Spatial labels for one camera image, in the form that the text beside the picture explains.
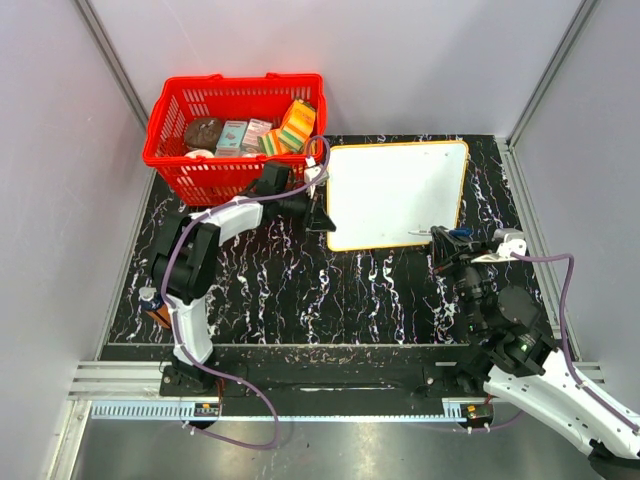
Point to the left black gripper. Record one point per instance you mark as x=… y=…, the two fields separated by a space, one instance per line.
x=315 y=219

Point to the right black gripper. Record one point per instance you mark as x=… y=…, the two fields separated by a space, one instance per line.
x=450 y=253

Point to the blue capped whiteboard marker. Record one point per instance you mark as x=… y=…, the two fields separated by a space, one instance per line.
x=457 y=232

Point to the white whiteboard with orange frame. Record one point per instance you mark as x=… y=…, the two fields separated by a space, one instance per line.
x=390 y=195

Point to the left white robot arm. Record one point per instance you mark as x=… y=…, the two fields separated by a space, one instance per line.
x=184 y=265

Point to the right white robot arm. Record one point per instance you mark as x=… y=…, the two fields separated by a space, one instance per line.
x=512 y=358

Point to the orange juice carton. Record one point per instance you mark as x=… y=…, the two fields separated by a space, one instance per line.
x=299 y=119

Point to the pink white small box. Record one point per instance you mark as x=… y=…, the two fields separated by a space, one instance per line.
x=255 y=128

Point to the teal small box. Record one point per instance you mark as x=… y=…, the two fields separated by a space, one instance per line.
x=231 y=138

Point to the red plastic shopping basket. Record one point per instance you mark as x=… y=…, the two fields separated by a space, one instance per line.
x=213 y=181

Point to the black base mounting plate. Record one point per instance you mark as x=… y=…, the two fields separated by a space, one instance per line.
x=329 y=380

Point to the white round cup lid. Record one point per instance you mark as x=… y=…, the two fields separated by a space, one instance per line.
x=199 y=153

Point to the brown round bread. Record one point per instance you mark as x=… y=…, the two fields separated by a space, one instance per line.
x=203 y=133

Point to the orange cylindrical bottle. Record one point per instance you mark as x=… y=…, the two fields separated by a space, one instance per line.
x=152 y=303

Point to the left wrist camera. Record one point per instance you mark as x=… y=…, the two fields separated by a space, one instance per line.
x=314 y=173

